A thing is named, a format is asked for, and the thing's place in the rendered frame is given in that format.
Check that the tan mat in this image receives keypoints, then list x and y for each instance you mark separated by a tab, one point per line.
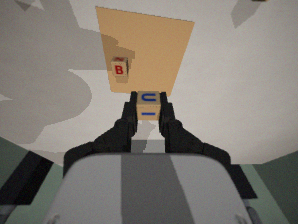
154	45

